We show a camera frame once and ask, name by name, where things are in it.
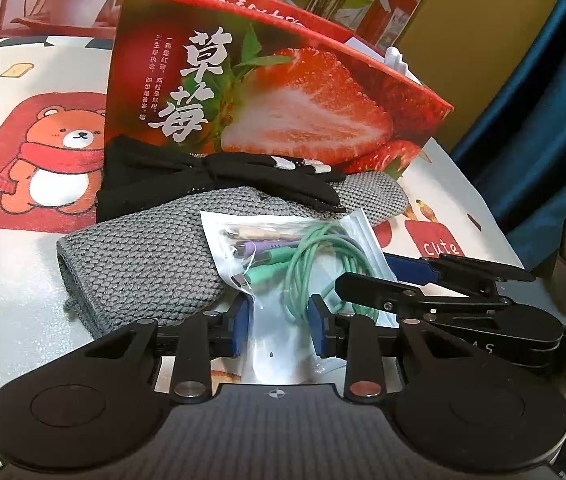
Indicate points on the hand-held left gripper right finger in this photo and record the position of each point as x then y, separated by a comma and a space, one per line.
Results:
317, 327

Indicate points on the white plastic clip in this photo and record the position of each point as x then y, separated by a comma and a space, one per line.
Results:
395, 62

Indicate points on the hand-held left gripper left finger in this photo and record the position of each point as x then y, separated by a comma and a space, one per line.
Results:
240, 327

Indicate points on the printed bear table mat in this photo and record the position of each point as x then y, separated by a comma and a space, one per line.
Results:
38, 270

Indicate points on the grey knitted cloth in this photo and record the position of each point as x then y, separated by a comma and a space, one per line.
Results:
153, 260

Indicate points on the red strawberry print box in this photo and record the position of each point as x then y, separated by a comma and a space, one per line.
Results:
313, 85

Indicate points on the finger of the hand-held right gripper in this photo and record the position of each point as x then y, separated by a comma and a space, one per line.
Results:
408, 269
373, 292

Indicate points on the black knit glove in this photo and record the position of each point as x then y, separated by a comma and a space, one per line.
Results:
153, 175

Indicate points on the teal curtain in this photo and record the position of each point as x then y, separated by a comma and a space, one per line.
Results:
538, 110

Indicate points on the clear zip bag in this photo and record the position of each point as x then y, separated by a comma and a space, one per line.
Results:
273, 265

